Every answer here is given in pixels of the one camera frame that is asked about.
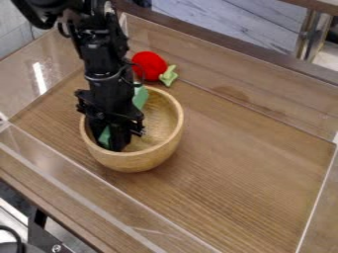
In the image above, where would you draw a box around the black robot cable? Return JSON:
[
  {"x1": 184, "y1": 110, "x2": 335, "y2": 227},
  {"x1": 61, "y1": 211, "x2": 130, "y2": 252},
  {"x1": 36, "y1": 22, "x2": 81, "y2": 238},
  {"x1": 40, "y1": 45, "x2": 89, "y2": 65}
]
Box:
[{"x1": 122, "y1": 60, "x2": 148, "y2": 83}]

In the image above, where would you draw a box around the red plush strawberry toy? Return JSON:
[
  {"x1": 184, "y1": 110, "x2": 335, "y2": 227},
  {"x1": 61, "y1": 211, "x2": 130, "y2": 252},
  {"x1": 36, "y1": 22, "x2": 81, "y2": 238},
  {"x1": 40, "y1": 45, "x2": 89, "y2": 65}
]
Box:
[{"x1": 132, "y1": 51, "x2": 177, "y2": 87}]

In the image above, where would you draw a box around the metal table leg background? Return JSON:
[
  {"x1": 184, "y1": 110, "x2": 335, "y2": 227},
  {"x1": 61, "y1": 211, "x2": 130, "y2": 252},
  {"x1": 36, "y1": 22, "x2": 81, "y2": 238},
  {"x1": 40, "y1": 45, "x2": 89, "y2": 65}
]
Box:
[{"x1": 295, "y1": 10, "x2": 332, "y2": 62}]

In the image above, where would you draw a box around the black clamp under table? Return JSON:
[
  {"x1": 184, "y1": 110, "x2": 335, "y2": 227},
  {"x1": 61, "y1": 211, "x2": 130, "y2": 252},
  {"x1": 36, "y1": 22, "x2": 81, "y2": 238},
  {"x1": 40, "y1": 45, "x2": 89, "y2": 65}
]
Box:
[{"x1": 0, "y1": 210, "x2": 74, "y2": 253}]

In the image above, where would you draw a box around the green rectangular stick block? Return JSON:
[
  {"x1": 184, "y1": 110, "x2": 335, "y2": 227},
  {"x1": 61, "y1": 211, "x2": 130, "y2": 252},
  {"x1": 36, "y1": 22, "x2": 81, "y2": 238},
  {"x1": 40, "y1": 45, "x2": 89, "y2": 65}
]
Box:
[{"x1": 97, "y1": 86, "x2": 149, "y2": 149}]

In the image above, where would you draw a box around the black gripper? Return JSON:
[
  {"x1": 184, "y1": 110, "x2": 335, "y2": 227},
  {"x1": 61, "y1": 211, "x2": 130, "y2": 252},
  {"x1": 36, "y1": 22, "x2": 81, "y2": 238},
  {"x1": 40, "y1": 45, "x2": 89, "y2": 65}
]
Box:
[{"x1": 73, "y1": 75, "x2": 144, "y2": 152}]

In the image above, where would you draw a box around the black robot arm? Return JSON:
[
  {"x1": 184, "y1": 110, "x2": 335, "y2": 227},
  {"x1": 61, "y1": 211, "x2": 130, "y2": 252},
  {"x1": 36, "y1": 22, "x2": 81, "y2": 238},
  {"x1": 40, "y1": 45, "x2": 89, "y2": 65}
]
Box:
[{"x1": 10, "y1": 0, "x2": 144, "y2": 152}]

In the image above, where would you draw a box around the brown wooden bowl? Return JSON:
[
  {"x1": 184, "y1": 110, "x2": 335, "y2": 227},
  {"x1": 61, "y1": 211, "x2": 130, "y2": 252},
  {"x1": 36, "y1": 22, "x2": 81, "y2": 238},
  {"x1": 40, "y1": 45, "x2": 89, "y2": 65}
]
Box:
[{"x1": 78, "y1": 86, "x2": 184, "y2": 173}]

